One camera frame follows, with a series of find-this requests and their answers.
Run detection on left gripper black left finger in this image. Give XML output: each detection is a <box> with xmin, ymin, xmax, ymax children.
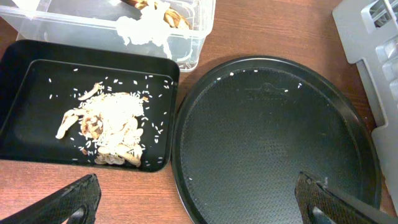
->
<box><xmin>1</xmin><ymin>174</ymin><xmax>101</xmax><ymax>224</ymax></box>

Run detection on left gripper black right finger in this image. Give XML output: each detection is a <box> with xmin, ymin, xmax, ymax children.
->
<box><xmin>295</xmin><ymin>172</ymin><xmax>397</xmax><ymax>224</ymax></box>

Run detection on food scraps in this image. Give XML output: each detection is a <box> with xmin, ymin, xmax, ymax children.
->
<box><xmin>48</xmin><ymin>68</ymin><xmax>175</xmax><ymax>169</ymax></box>

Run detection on white tissue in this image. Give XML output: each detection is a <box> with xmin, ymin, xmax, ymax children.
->
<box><xmin>116</xmin><ymin>1</ymin><xmax>172</xmax><ymax>59</ymax></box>

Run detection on grey dishwasher rack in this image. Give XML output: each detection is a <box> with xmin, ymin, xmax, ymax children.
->
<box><xmin>332</xmin><ymin>0</ymin><xmax>397</xmax><ymax>205</ymax></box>

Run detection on round black tray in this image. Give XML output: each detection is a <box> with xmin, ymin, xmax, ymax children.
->
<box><xmin>172</xmin><ymin>56</ymin><xmax>381</xmax><ymax>223</ymax></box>

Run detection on black rectangular tray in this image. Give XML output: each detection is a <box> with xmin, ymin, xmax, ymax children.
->
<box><xmin>1</xmin><ymin>40</ymin><xmax>180</xmax><ymax>172</ymax></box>

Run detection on clear plastic bin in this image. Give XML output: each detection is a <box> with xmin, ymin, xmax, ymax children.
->
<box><xmin>1</xmin><ymin>0</ymin><xmax>216</xmax><ymax>72</ymax></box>

